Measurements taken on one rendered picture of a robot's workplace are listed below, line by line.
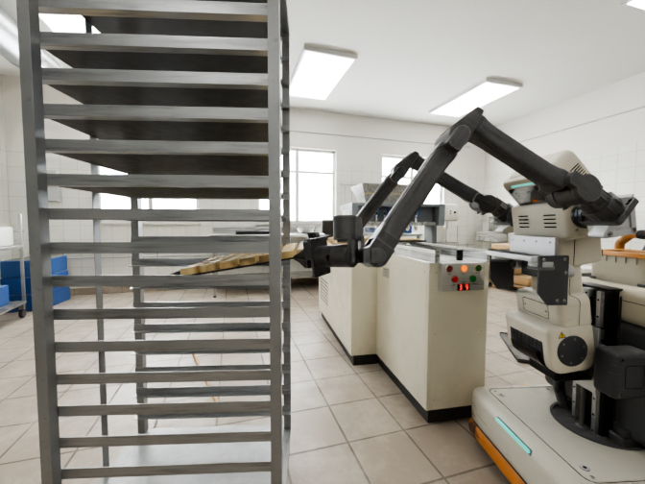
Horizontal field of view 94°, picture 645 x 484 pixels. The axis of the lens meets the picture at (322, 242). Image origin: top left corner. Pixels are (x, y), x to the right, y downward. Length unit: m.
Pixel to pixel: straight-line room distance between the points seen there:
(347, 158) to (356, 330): 3.94
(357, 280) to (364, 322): 0.31
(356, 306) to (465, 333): 0.78
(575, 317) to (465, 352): 0.65
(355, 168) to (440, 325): 4.37
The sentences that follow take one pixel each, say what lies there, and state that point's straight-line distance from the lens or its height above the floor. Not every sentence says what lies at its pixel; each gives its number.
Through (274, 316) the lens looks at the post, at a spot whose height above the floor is 0.78.
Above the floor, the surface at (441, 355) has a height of 0.37.
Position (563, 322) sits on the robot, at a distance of 1.30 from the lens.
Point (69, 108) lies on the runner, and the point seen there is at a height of 1.33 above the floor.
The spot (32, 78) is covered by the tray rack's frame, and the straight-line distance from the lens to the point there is 1.12.
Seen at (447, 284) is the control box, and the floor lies 0.73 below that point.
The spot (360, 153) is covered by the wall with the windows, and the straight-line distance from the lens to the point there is 5.81.
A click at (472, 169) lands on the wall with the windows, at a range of 7.16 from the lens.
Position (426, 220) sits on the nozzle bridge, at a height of 1.06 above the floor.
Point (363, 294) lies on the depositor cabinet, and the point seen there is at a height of 0.53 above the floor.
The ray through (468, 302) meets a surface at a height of 0.63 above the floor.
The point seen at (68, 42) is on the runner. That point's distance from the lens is 1.14.
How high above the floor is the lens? 1.02
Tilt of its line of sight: 3 degrees down
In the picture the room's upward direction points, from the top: straight up
